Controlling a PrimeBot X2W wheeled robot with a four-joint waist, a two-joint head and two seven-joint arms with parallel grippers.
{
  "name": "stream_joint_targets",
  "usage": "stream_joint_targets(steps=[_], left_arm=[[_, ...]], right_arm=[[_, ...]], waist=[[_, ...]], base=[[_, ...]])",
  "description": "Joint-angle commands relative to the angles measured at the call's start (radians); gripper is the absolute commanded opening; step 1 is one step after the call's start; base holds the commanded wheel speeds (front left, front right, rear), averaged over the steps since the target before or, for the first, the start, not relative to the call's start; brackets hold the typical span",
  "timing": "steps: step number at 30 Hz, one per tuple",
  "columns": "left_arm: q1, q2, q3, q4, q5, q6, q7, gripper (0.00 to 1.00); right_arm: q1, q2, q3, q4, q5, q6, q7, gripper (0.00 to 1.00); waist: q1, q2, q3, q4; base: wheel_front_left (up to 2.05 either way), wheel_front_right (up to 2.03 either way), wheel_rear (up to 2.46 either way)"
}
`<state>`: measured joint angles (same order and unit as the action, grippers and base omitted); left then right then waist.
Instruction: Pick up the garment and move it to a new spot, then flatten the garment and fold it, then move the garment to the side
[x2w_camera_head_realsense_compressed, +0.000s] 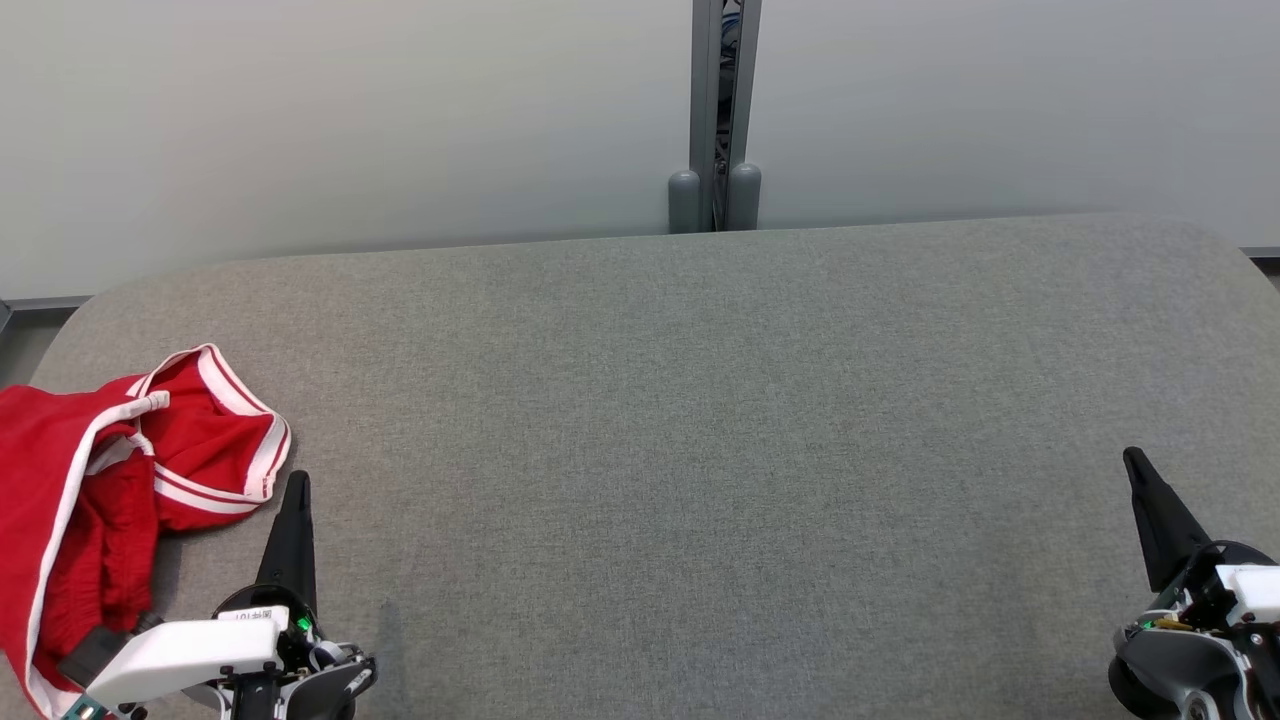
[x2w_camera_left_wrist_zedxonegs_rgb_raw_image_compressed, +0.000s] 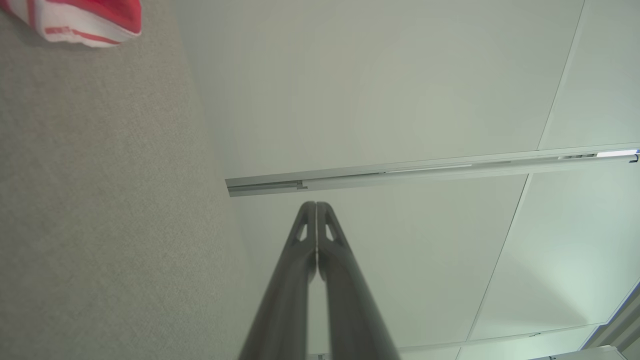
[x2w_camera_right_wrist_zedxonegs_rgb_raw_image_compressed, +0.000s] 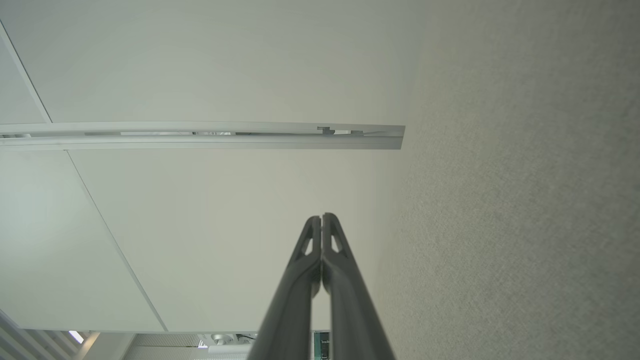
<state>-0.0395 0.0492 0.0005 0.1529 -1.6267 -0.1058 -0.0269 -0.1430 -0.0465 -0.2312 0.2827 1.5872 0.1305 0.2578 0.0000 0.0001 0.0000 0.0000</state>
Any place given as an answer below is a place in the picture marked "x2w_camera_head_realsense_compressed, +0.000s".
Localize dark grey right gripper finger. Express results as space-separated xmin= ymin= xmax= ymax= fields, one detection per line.
xmin=1122 ymin=446 xmax=1213 ymax=594

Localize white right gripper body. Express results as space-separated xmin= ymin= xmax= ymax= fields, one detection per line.
xmin=1158 ymin=540 xmax=1280 ymax=633

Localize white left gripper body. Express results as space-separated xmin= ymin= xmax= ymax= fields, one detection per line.
xmin=85 ymin=585 xmax=331 ymax=713

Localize grey cylindrical post foot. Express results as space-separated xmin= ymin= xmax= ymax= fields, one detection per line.
xmin=727 ymin=163 xmax=763 ymax=232
xmin=668 ymin=170 xmax=702 ymax=235

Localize red shorts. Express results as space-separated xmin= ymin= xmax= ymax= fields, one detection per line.
xmin=0 ymin=384 xmax=173 ymax=720

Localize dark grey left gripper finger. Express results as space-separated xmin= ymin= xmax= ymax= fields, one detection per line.
xmin=255 ymin=470 xmax=319 ymax=614

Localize grey metal partition post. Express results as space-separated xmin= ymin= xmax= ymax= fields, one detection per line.
xmin=688 ymin=0 xmax=763 ymax=233

